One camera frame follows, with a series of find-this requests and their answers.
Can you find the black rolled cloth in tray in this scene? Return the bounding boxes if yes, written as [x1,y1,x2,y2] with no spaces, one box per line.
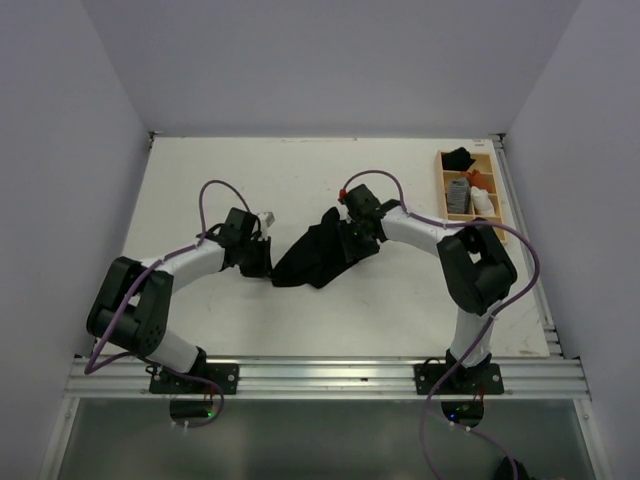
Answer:
[441,147,475,172]

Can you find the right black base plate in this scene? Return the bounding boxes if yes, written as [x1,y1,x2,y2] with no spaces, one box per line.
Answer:
[413,362,505,396]

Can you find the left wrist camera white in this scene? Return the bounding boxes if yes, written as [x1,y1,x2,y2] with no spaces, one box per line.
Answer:
[257,211,275,229]

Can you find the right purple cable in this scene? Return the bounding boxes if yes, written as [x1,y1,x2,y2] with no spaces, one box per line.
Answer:
[344,169,544,480]

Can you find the grey patterned rolled cloth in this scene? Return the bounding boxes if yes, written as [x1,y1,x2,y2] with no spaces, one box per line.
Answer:
[446,177,471,214]

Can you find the wooden compartment organizer tray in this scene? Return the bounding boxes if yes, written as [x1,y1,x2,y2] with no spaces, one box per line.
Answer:
[434,147,505,224]

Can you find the white rolled cloth in tray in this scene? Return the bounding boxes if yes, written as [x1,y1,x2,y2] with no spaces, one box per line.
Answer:
[470,187,496,217]

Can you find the black underwear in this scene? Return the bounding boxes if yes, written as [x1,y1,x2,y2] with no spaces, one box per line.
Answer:
[271,207,362,289]

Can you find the black object bottom right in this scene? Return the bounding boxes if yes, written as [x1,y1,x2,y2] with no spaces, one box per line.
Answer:
[493,457,531,480]

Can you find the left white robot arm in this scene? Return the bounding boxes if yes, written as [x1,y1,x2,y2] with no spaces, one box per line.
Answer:
[85,208,275,393]

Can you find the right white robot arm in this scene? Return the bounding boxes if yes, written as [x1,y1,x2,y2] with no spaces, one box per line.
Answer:
[338,184,517,393]

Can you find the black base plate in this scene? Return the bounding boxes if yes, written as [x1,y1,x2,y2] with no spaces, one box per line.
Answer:
[413,362,505,396]
[145,363,240,395]

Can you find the aluminium mounting rail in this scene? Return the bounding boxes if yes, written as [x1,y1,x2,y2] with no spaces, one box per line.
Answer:
[64,357,590,400]

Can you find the orange rolled cloth in tray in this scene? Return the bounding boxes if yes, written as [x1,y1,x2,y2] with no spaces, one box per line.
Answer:
[462,170,495,193]

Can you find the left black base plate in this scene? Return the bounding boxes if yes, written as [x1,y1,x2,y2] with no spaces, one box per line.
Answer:
[145,363,240,395]

